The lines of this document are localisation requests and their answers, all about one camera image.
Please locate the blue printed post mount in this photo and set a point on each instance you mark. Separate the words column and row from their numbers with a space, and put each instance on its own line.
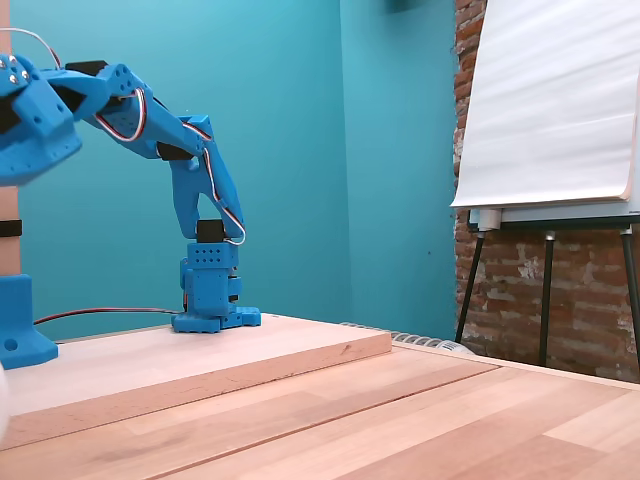
column 20, row 325

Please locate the white radiator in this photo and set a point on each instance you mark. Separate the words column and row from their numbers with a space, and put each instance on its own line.
column 450, row 346

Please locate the white flipchart paper pad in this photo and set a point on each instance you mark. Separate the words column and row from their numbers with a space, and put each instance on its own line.
column 550, row 100

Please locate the black flipchart easel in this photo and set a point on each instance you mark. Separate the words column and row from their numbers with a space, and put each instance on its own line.
column 545, row 300

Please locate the light wooden base board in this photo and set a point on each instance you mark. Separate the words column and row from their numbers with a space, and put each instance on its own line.
column 150, row 360

